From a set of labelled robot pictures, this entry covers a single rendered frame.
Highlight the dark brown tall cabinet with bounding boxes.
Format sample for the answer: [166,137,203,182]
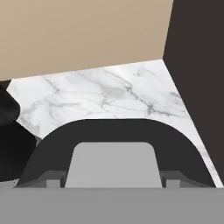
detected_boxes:
[162,0,224,186]

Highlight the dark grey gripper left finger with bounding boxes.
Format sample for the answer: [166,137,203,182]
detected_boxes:
[17,170,69,189]

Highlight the black rounded appliance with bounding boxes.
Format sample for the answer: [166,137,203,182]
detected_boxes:
[0,80,38,182]

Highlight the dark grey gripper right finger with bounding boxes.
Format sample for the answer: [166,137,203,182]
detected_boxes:
[159,170,213,189]

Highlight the black rounded object grey inset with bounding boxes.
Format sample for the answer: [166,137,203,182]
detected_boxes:
[17,117,217,189]

